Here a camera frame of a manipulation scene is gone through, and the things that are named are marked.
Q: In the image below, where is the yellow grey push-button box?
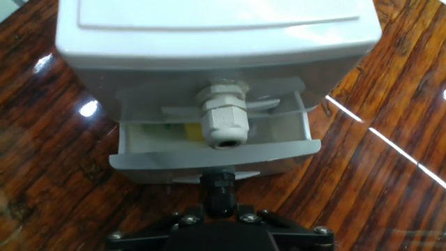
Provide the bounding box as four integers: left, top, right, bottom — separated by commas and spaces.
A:
162, 121, 206, 143

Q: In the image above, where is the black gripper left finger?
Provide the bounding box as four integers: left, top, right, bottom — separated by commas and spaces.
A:
105, 204, 212, 251

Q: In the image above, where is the glossy brown wood board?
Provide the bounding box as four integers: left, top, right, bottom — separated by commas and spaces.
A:
0, 0, 446, 251

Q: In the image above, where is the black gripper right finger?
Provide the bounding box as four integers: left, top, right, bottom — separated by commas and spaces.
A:
236, 204, 336, 251

